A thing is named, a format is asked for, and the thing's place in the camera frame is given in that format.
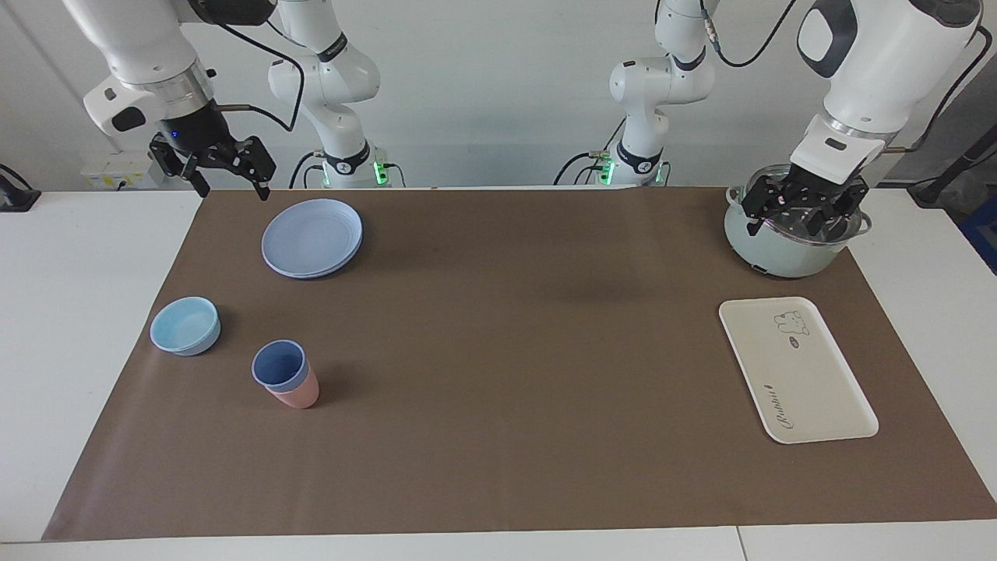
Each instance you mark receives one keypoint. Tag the light blue bowl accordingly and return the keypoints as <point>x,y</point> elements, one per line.
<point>184,327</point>

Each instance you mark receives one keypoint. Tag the brown table mat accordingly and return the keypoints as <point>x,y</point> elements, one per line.
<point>506,374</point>

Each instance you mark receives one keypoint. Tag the blue crate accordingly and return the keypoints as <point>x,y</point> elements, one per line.
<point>983,234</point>

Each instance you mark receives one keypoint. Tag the cream tray with rabbit print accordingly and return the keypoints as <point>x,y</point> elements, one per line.
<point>798,374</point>

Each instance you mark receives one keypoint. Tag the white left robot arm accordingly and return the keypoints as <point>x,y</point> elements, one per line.
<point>880,70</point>

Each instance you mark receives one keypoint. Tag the blue ribbed cup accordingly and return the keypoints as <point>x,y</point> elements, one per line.
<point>279,365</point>

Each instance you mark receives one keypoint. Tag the pink plastic cup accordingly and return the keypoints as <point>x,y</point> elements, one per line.
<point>300,396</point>

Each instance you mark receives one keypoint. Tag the black clamp mount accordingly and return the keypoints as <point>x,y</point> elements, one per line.
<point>15,195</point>

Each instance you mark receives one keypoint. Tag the black stand legs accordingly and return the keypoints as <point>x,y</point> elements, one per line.
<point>946,175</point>

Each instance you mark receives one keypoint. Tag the blue plastic plate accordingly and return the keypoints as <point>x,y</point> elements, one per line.
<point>311,238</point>

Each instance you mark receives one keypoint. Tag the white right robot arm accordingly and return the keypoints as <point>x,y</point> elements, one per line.
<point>132,39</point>

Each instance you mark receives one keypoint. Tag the pale green cooking pot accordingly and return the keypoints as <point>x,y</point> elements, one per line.
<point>779,257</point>

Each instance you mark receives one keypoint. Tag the white power strip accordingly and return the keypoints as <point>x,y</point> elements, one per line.
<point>117,167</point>

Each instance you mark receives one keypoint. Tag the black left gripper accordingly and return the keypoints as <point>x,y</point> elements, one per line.
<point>810,195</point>

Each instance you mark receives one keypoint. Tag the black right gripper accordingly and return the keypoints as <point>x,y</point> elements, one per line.
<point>199,132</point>

